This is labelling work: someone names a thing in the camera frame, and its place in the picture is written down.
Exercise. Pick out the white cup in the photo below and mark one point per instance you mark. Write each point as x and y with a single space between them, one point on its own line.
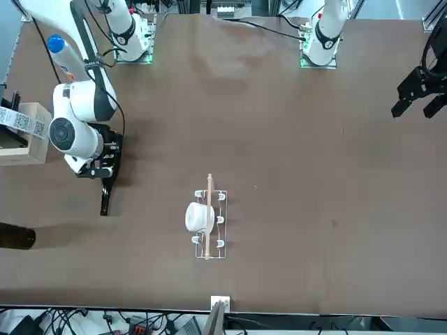
195 216

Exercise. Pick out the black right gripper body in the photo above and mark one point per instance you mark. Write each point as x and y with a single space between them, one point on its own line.
111 146

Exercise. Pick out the brown glass wine bottle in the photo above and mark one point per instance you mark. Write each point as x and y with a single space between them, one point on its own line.
15 236

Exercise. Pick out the aluminium frame corner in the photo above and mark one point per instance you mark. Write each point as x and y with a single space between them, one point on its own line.
27 18
431 21

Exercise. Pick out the aluminium camera post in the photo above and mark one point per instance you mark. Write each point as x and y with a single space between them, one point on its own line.
220 301

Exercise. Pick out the black label dispenser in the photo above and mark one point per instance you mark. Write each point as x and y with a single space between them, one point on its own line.
10 139

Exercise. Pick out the white label roll strip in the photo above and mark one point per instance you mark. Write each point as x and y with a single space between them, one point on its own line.
21 122

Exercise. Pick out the black ribbed power adapter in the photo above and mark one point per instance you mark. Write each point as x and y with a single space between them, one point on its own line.
190 326

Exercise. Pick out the red black device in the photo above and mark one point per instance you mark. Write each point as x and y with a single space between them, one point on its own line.
139 326

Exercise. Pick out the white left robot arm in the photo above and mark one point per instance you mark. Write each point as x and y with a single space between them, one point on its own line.
324 31

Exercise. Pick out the grey power strip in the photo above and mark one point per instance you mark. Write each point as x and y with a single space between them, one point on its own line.
225 12

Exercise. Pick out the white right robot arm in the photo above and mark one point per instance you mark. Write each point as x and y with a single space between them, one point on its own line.
77 101

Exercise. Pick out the black glass wine bottle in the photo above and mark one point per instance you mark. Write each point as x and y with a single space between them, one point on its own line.
103 202

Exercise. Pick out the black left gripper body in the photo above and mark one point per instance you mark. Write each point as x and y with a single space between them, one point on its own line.
438 80

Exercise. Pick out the clear plastic bottle blue cap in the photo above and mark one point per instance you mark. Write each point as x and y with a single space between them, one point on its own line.
57 49

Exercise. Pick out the large black power adapter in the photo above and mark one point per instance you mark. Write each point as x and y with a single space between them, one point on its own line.
24 326

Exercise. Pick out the light wooden box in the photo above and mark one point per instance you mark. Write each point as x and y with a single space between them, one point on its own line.
35 153

